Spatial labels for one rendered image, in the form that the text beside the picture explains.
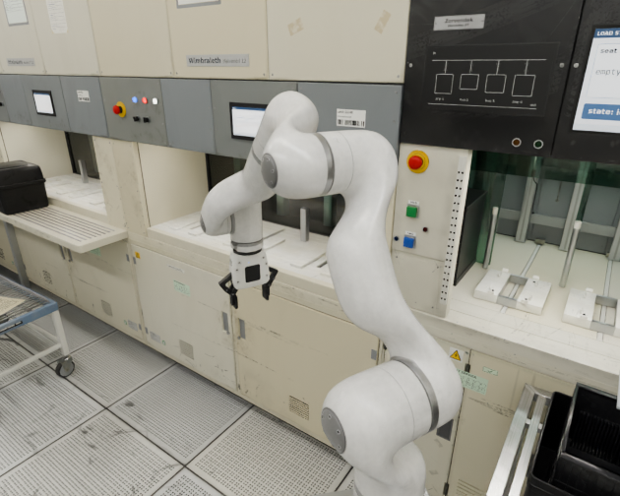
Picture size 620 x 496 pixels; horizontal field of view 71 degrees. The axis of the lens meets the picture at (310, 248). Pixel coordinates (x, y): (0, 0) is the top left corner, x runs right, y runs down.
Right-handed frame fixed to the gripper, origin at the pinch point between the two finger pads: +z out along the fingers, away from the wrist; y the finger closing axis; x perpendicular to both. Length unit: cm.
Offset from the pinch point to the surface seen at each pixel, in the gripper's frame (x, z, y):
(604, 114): -45, -50, 69
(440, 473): -25, 77, 60
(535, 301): -29, 11, 87
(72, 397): 119, 101, -57
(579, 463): -76, 2, 28
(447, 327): -20, 16, 58
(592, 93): -42, -54, 68
